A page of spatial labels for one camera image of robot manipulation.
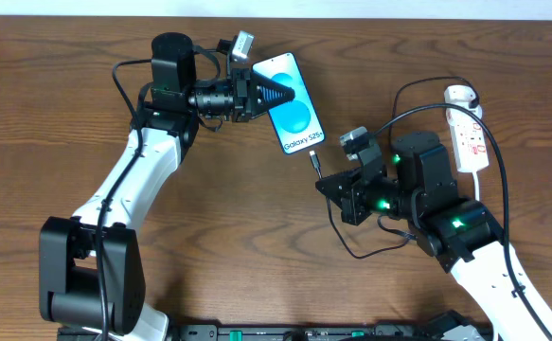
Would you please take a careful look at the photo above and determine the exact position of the white power strip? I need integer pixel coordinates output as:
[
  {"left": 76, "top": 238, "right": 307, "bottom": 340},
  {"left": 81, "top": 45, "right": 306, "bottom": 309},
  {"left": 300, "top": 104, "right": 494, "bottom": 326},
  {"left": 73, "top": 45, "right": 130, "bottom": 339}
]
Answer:
[{"left": 444, "top": 84, "right": 489, "bottom": 173}]

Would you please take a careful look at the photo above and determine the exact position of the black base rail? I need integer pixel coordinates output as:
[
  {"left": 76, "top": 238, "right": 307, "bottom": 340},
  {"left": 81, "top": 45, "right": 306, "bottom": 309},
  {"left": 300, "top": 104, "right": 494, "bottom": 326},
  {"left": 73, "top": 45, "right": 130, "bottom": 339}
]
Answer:
[{"left": 57, "top": 310, "right": 494, "bottom": 341}]

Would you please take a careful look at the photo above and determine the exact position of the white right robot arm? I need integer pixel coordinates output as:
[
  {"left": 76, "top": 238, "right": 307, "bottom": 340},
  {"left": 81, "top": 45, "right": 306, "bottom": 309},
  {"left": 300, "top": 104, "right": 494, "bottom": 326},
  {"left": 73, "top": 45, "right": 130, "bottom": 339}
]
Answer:
[{"left": 315, "top": 129, "right": 552, "bottom": 340}]

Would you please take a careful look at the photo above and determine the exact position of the black USB charging cable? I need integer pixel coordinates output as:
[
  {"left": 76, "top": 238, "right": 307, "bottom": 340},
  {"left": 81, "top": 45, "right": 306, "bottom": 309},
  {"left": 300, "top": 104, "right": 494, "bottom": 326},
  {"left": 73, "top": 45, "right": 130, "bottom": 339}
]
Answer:
[{"left": 309, "top": 75, "right": 481, "bottom": 260}]

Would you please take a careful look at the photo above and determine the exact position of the blue Samsung Galaxy smartphone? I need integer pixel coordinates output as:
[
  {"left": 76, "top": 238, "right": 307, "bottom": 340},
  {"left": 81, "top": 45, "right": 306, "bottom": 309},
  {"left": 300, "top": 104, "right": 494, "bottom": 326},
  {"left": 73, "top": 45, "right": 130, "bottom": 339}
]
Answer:
[{"left": 253, "top": 52, "right": 326, "bottom": 154}]

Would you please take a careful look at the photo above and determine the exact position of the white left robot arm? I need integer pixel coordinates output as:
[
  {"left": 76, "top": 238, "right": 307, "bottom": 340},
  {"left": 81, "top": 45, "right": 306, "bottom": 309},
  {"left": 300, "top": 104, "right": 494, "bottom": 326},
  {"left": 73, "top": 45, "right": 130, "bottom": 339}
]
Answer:
[{"left": 39, "top": 31, "right": 294, "bottom": 340}]

